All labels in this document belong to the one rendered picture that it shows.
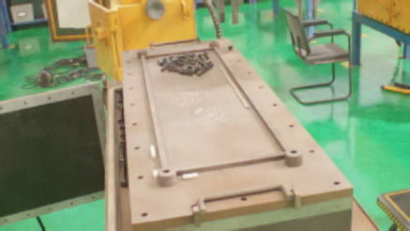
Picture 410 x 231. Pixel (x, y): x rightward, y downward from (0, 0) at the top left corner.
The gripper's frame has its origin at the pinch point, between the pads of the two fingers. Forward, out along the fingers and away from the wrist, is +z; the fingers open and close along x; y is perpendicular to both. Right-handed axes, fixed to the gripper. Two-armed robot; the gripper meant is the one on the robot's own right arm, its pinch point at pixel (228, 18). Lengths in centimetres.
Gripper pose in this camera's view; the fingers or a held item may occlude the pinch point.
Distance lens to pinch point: 204.4
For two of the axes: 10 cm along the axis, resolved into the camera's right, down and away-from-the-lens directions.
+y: 5.7, -3.6, 7.4
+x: -8.2, -1.7, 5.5
